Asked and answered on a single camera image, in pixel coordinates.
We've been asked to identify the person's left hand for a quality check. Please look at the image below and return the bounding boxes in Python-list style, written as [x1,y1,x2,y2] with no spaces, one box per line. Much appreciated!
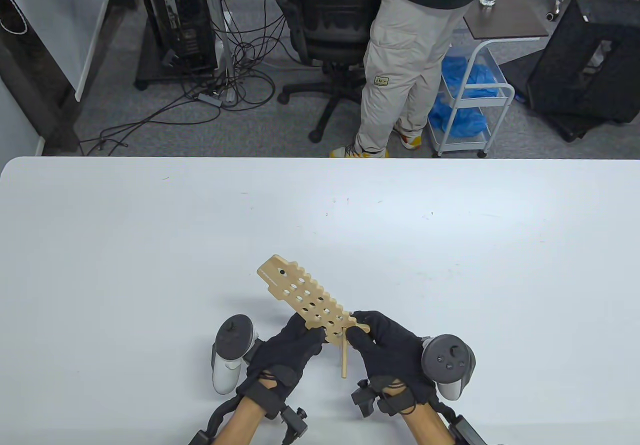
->
[235,313,327,419]

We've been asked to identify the person's right hand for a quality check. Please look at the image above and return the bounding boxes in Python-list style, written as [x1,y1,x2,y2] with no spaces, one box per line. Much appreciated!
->
[345,310,437,416]

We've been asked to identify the white rope with wooden needle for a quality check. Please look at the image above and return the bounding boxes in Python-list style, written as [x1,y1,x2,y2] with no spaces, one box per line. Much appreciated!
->
[327,315,371,380]

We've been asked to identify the wooden crocodile lacing toy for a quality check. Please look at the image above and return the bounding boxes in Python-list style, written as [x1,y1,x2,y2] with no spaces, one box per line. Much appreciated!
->
[256,254,372,344]

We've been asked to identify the person's left forearm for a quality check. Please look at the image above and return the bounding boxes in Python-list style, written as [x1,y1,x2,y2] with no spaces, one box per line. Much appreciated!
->
[212,395,266,445]

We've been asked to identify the person's right forearm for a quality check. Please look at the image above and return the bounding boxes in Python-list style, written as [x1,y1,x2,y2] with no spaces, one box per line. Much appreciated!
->
[402,405,451,445]

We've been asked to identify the grey white handheld controller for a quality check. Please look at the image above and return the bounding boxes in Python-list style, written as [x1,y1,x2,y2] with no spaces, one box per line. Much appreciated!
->
[211,314,260,395]
[421,334,477,401]

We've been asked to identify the blue plastic bag pile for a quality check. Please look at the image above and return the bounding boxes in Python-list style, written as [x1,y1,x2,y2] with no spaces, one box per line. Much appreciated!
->
[442,56,503,98]
[429,96,488,138]

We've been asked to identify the white rolling cart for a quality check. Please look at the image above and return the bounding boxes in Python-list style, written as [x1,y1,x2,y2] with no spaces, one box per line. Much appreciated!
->
[427,40,516,159]

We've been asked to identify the black flat board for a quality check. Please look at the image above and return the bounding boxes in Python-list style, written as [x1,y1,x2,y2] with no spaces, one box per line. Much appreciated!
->
[500,49,621,143]

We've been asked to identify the black rolling platform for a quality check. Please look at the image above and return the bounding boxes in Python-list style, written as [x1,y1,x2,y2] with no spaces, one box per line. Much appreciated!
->
[134,30,221,91]

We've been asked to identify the grey metal support pole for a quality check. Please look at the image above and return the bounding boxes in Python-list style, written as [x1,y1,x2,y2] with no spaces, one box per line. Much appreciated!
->
[200,0,237,105]

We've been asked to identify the black office chair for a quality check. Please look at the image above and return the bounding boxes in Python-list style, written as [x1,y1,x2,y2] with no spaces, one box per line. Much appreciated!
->
[275,0,388,143]

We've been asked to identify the black computer tower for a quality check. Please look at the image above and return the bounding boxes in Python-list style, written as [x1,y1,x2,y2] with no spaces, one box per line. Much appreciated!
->
[145,0,218,73]

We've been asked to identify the dark wooden desk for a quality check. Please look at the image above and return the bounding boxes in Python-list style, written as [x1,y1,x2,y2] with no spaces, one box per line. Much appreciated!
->
[0,0,141,156]

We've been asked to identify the white panel board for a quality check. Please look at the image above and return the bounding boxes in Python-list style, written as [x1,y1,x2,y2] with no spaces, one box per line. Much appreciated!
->
[0,0,121,102]

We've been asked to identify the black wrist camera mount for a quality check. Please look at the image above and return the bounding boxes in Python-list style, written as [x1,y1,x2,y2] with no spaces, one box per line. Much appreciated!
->
[280,405,308,445]
[351,379,381,418]

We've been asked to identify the black forearm strap pack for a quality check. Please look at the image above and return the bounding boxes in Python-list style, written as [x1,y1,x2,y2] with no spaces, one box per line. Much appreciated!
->
[187,397,241,445]
[440,412,488,445]

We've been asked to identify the black floor cables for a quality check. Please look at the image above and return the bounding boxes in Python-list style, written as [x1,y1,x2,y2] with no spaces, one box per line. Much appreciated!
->
[80,0,301,157]

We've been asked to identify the black mesh frame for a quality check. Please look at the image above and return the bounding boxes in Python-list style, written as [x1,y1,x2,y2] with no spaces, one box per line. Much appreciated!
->
[527,0,640,126]

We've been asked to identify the white cable loop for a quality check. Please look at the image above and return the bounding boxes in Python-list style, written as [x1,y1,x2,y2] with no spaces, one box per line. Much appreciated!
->
[0,0,28,35]

